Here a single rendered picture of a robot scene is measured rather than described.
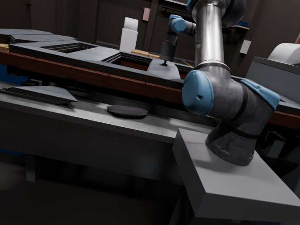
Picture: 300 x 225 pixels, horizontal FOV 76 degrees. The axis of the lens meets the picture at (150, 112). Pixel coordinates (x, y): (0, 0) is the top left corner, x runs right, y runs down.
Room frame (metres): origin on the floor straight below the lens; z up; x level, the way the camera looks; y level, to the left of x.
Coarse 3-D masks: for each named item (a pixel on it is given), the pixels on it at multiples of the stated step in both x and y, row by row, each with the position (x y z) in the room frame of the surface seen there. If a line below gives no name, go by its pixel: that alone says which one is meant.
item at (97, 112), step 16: (0, 96) 0.72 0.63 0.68; (16, 96) 0.75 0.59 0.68; (32, 112) 0.69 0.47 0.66; (48, 112) 0.69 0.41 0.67; (64, 112) 0.70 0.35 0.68; (80, 112) 0.74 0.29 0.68; (96, 112) 0.77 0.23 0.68; (112, 128) 0.70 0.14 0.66; (128, 128) 0.70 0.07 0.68; (144, 128) 0.73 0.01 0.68; (160, 128) 0.76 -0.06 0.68; (176, 128) 0.80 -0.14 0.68; (192, 128) 0.84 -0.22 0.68; (208, 128) 0.88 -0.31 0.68
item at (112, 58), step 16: (16, 48) 0.92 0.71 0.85; (48, 48) 1.12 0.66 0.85; (64, 48) 1.30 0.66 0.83; (80, 48) 1.56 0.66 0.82; (80, 64) 0.93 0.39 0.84; (96, 64) 0.93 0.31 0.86; (144, 80) 0.94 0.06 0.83; (160, 80) 0.95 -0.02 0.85; (240, 80) 1.62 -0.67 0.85; (288, 112) 0.97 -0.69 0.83
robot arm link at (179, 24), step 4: (172, 20) 1.24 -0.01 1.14; (176, 20) 1.16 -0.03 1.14; (180, 20) 1.16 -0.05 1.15; (184, 20) 1.18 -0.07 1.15; (172, 24) 1.18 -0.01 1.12; (176, 24) 1.16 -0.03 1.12; (180, 24) 1.16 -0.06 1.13; (184, 24) 1.17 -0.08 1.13; (188, 24) 1.20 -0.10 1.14; (172, 28) 1.19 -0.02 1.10; (176, 28) 1.16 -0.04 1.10; (180, 28) 1.16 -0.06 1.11; (184, 28) 1.17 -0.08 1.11; (188, 28) 1.19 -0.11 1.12; (176, 32) 1.19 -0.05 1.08; (180, 32) 1.17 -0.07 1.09; (184, 32) 1.20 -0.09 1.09; (188, 32) 1.20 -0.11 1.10
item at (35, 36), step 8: (0, 32) 1.26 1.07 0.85; (8, 32) 1.34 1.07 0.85; (16, 32) 1.41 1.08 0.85; (24, 32) 1.51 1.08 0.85; (32, 32) 1.61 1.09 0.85; (40, 32) 1.73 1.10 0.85; (48, 32) 1.87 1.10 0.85; (0, 40) 1.22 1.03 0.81; (8, 40) 1.25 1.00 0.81; (16, 40) 1.16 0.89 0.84; (24, 40) 1.19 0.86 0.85; (32, 40) 1.23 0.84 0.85; (40, 40) 1.31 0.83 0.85; (48, 40) 1.38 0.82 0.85; (56, 40) 1.47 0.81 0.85
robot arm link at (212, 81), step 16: (192, 0) 0.79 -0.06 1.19; (208, 0) 0.75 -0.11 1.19; (224, 0) 0.78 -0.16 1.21; (192, 16) 0.80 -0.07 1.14; (208, 16) 0.71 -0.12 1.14; (224, 16) 0.82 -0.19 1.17; (208, 32) 0.66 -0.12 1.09; (208, 48) 0.61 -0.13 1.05; (208, 64) 0.55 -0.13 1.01; (224, 64) 0.55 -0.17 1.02; (192, 80) 0.52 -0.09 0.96; (208, 80) 0.49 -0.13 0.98; (224, 80) 0.51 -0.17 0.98; (192, 96) 0.49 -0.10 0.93; (208, 96) 0.47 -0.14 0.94; (224, 96) 0.48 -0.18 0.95; (240, 96) 0.50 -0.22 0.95; (192, 112) 0.51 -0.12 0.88; (208, 112) 0.48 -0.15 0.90; (224, 112) 0.49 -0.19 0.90
